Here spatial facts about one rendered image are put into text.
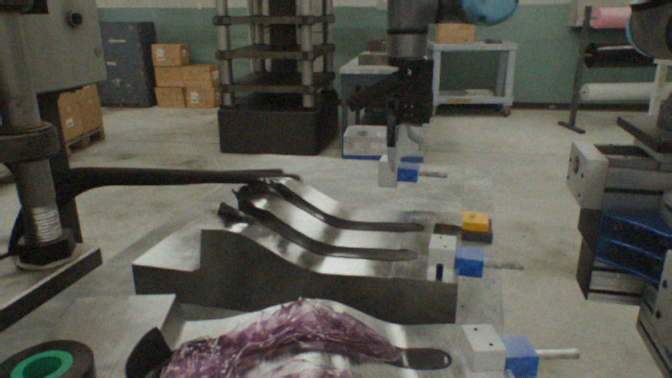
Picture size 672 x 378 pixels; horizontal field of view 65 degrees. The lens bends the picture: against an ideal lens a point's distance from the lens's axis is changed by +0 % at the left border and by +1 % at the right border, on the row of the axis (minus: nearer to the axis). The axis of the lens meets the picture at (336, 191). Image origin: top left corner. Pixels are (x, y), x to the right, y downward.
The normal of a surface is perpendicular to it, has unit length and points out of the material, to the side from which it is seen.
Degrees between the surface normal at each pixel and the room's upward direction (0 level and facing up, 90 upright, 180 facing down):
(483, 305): 0
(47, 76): 90
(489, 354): 90
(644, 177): 90
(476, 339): 0
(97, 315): 0
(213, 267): 90
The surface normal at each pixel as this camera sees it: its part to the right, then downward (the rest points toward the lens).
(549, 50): -0.16, 0.33
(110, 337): 0.00, -0.95
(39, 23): 0.97, 0.07
